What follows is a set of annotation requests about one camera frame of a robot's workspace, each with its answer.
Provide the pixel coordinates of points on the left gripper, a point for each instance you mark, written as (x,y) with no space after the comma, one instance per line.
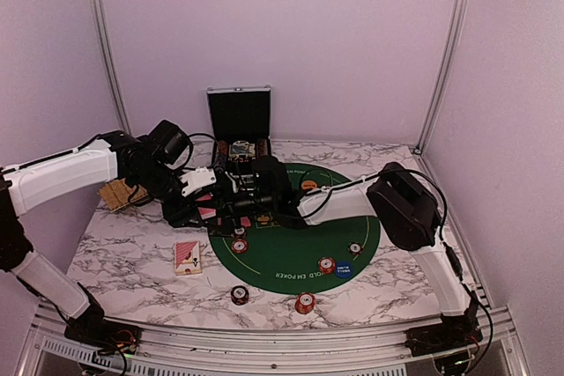
(177,215)

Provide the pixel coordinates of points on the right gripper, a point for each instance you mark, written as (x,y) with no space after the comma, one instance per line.
(228,215)

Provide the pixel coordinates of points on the red-backed card deck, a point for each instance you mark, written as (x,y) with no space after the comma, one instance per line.
(206,213)

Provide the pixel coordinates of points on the red 5 chips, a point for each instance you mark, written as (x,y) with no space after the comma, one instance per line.
(326,265)
(239,246)

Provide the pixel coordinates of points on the dark 100 chip stack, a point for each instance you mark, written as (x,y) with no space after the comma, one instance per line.
(239,295)

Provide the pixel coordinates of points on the orange round dealer button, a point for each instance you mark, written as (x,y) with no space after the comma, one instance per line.
(308,185)

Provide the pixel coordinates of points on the red 5 chip stack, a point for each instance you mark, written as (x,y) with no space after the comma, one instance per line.
(305,303)

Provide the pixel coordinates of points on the blue small blind button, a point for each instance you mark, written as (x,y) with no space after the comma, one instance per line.
(343,270)

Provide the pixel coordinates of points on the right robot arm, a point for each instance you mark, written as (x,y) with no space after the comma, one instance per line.
(411,217)

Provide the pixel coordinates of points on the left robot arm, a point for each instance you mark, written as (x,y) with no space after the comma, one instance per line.
(25,186)

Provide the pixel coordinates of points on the card deck box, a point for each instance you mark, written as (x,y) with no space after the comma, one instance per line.
(187,260)

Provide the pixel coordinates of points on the woven bamboo tray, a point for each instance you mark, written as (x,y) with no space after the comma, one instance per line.
(117,194)

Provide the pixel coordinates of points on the brown purple chip row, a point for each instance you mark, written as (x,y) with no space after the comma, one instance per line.
(221,154)

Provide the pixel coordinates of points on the blue card deck in case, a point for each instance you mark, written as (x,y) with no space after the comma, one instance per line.
(241,151)

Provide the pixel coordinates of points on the round green poker mat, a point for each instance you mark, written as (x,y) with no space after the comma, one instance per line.
(285,261)

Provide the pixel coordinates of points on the dark brown chip row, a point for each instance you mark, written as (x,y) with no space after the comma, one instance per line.
(263,148)

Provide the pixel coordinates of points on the aluminium poker chip case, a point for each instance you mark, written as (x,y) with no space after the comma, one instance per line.
(239,113)

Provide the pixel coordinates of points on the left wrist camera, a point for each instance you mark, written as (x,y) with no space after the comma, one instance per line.
(194,180)

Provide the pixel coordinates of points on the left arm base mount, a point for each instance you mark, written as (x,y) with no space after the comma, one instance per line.
(110,336)

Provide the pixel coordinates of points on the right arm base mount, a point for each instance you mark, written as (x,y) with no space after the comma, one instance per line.
(439,337)

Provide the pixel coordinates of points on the left aluminium frame post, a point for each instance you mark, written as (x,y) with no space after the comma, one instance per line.
(103,36)

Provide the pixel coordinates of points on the aluminium frame post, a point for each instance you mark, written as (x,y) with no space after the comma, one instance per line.
(103,36)
(454,33)

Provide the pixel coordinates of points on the right aluminium frame post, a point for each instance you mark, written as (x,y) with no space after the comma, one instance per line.
(454,33)

